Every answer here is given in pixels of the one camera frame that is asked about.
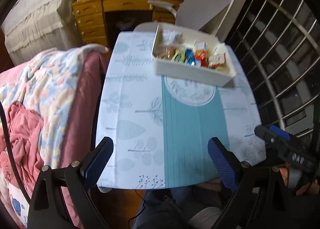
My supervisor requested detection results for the orange white snack packet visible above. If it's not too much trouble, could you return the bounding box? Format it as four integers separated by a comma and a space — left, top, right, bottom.
208, 53, 226, 68

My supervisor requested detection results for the green pineapple cake packet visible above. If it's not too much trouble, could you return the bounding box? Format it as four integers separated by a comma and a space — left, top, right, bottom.
171, 50, 185, 63

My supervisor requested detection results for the clear brown cake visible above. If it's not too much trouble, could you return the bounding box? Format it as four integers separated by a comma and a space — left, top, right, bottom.
156, 46, 178, 60

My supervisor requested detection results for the pink bed sheet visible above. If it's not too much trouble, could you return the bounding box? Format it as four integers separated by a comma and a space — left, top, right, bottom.
0, 51, 110, 228

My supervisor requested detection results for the metal window grille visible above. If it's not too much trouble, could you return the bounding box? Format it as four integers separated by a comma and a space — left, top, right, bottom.
226, 0, 319, 142

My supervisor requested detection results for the floral blanket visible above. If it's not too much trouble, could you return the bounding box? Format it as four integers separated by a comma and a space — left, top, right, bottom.
0, 43, 110, 228

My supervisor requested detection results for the leaf patterned tablecloth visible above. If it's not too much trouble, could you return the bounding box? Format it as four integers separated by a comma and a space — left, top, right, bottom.
96, 32, 266, 192

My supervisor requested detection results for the white plastic organizer tray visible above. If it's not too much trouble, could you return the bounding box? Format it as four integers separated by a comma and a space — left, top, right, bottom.
152, 23, 236, 87

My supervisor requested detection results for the grey office chair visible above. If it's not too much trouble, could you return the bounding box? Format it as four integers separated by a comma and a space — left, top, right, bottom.
148, 0, 231, 35

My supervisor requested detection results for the white lace curtain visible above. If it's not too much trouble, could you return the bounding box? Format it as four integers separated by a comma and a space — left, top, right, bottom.
1, 0, 81, 65

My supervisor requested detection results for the wooden desk with drawers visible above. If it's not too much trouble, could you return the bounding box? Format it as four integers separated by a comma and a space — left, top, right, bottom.
72, 0, 184, 49

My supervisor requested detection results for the black cable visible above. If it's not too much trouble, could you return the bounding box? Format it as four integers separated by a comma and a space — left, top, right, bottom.
0, 102, 32, 204

